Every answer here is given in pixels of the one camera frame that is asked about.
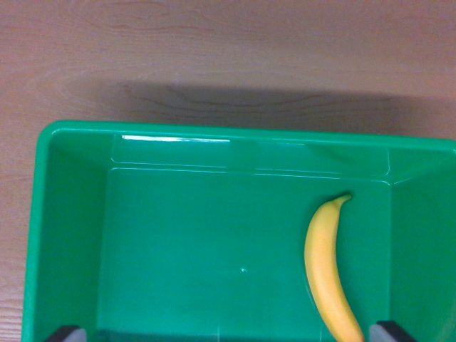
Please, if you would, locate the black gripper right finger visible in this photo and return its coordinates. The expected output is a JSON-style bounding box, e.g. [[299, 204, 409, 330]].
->
[[368, 320, 418, 342]]

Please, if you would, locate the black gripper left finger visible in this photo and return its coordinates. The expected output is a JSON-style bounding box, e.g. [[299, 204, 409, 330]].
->
[[43, 324, 88, 342]]

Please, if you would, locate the yellow banana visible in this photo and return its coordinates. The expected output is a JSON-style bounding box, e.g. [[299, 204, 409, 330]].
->
[[304, 193, 366, 342]]

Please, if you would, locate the green plastic bin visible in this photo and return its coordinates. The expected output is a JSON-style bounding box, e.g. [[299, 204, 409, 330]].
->
[[20, 120, 456, 342]]

